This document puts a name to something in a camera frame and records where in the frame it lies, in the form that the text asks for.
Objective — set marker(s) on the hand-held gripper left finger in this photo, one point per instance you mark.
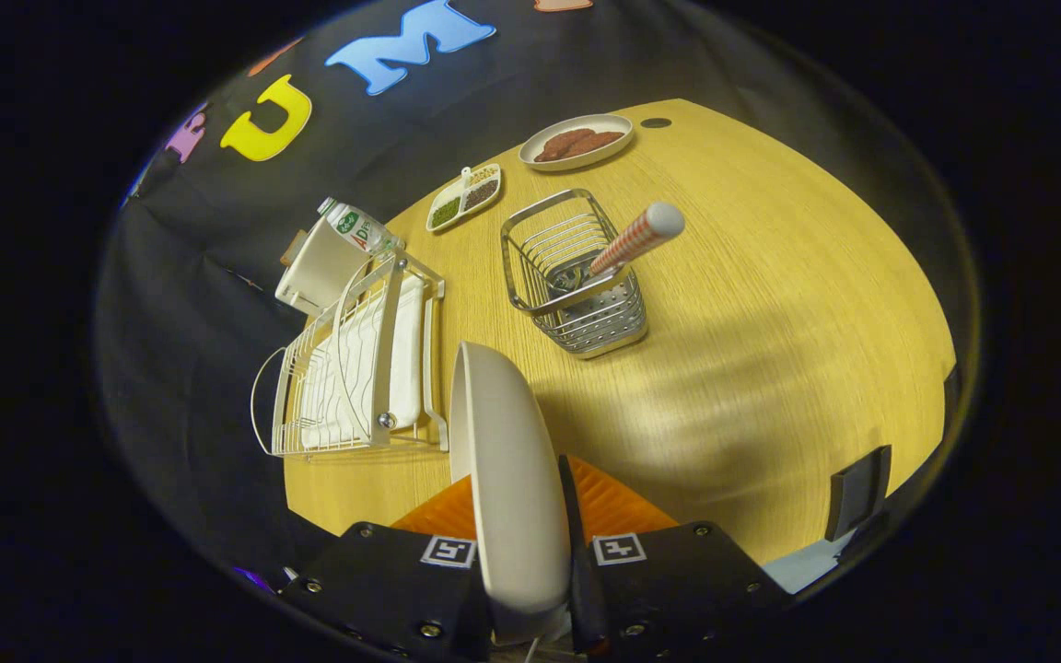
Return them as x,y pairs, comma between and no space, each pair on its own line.
383,589

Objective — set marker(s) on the brown meat patty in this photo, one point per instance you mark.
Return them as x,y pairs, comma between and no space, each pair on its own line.
560,145
602,141

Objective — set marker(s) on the white toaster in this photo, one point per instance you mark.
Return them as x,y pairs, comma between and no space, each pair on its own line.
323,267

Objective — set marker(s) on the dark flat panel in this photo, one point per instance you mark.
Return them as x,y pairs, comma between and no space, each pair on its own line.
857,493

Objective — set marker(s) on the beige plate with meat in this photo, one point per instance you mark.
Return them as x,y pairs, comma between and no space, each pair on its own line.
586,121

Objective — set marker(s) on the black backdrop cloth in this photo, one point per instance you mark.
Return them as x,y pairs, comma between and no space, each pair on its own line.
180,322

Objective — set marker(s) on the beige round plate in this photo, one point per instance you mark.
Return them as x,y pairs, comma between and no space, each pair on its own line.
512,488

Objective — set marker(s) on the brown bread slice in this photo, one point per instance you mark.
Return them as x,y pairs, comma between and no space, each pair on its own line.
294,249

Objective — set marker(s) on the white divided dish with beans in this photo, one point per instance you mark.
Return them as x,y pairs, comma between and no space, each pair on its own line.
461,201

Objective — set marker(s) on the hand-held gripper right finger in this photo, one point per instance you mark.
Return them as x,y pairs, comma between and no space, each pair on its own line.
586,608

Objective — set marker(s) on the white bottle with green label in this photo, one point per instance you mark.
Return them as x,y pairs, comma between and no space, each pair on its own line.
360,230

